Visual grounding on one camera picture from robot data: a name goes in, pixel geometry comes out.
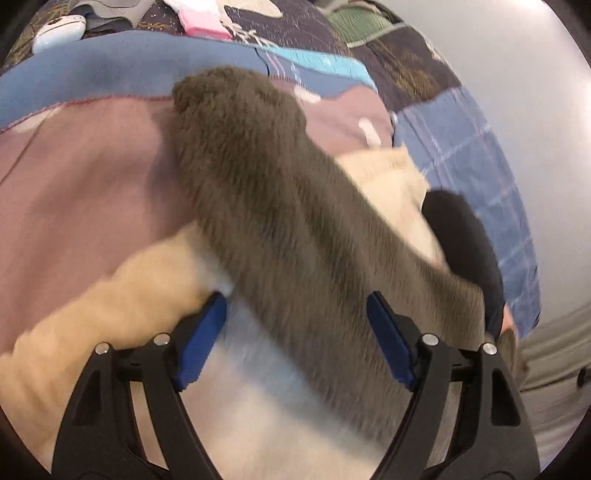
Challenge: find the brown fleece jacket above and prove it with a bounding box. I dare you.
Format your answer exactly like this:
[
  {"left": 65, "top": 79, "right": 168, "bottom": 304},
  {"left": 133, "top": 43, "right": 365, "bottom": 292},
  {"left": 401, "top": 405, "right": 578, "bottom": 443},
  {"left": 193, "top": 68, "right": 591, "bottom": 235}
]
[{"left": 171, "top": 65, "right": 530, "bottom": 444}]

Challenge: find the grey curtain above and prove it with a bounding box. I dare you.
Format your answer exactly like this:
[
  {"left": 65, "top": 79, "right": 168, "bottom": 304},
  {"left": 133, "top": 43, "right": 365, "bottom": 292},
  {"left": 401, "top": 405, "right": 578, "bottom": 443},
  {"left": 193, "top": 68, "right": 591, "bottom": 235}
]
[{"left": 521, "top": 305, "right": 591, "bottom": 468}]

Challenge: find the blue plaid pillow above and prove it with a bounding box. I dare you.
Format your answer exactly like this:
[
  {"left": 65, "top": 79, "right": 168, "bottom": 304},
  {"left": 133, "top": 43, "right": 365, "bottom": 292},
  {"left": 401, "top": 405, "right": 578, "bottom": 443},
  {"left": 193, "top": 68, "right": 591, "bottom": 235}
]
[{"left": 392, "top": 87, "right": 541, "bottom": 338}]

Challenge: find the white oval device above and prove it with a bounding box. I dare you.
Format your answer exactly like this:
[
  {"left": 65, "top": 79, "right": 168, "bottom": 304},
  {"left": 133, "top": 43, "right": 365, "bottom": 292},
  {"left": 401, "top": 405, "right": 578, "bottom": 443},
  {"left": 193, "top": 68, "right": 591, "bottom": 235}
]
[{"left": 32, "top": 15, "right": 86, "bottom": 55}]

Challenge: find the black garment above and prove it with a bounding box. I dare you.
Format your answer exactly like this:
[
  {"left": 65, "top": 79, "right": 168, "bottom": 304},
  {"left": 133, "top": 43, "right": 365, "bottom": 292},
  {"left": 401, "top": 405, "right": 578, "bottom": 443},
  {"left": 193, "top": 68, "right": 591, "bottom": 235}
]
[{"left": 422, "top": 189, "right": 506, "bottom": 339}]

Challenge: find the cream plush blanket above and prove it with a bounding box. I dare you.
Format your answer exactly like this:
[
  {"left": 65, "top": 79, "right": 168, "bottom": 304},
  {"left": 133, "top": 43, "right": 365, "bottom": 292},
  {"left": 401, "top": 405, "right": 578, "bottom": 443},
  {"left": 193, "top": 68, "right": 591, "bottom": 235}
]
[{"left": 0, "top": 146, "right": 463, "bottom": 480}]

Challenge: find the dark patterned quilt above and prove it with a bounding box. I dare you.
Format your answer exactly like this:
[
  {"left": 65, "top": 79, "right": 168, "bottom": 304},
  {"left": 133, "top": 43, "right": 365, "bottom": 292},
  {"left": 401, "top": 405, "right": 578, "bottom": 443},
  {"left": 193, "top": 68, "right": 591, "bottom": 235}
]
[{"left": 1, "top": 1, "right": 464, "bottom": 124}]

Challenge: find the pink small cloth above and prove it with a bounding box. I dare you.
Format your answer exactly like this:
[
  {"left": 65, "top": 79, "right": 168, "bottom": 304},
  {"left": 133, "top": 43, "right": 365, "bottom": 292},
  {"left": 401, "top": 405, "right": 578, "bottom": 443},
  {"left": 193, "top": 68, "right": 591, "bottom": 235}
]
[{"left": 164, "top": 0, "right": 232, "bottom": 40}]

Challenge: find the mauve and blue bedspread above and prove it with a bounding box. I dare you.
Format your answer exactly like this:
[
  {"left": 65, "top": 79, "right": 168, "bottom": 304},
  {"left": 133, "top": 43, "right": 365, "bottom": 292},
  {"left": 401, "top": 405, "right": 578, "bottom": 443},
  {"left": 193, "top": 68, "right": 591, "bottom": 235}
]
[{"left": 1, "top": 31, "right": 394, "bottom": 350}]

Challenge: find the green pillow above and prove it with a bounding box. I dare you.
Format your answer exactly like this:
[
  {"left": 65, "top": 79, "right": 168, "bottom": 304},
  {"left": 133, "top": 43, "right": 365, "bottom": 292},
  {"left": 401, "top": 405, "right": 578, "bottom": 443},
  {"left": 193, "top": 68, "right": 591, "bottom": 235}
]
[{"left": 327, "top": 2, "right": 405, "bottom": 48}]

